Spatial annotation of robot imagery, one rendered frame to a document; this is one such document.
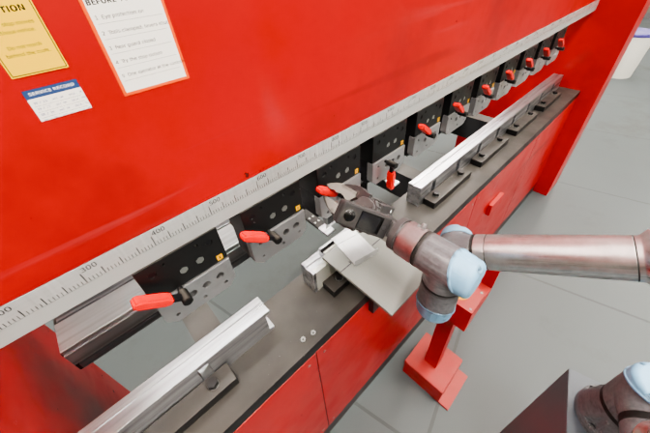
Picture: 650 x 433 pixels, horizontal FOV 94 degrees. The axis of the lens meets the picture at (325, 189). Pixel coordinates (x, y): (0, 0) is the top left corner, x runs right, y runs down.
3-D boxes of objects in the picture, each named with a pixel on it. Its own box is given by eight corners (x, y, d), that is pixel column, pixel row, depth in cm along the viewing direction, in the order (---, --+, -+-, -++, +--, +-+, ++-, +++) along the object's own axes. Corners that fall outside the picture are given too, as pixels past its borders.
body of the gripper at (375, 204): (361, 224, 72) (402, 251, 65) (340, 221, 65) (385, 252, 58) (375, 195, 71) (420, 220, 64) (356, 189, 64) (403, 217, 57)
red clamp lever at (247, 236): (247, 236, 57) (283, 237, 65) (236, 225, 60) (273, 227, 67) (244, 245, 57) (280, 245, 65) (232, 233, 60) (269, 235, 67)
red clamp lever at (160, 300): (136, 305, 47) (194, 297, 55) (129, 289, 49) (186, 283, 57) (132, 315, 47) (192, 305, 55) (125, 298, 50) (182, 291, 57)
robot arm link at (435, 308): (459, 290, 68) (471, 258, 61) (448, 333, 60) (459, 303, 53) (424, 275, 71) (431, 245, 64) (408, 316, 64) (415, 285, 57)
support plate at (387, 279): (391, 317, 77) (392, 315, 77) (322, 258, 93) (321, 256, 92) (430, 274, 86) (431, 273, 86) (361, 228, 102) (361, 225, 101)
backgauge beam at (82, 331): (81, 373, 82) (57, 356, 75) (72, 335, 90) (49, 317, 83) (483, 102, 197) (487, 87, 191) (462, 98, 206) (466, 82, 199)
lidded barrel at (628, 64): (633, 71, 456) (657, 28, 419) (635, 81, 425) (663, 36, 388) (593, 67, 478) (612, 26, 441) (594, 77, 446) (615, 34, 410)
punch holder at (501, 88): (494, 101, 130) (506, 62, 119) (475, 97, 135) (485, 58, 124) (509, 91, 137) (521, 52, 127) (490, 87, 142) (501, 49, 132)
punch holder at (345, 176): (321, 221, 79) (316, 170, 69) (301, 207, 84) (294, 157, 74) (360, 195, 87) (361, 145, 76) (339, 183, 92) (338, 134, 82)
